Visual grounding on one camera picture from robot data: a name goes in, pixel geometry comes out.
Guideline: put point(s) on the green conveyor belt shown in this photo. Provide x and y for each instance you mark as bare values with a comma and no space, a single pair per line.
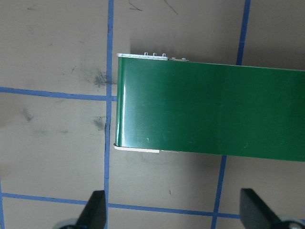
169,105

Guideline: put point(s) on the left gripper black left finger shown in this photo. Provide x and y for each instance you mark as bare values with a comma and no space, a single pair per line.
93,215

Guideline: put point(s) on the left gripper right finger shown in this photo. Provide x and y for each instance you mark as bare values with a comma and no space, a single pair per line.
255,214

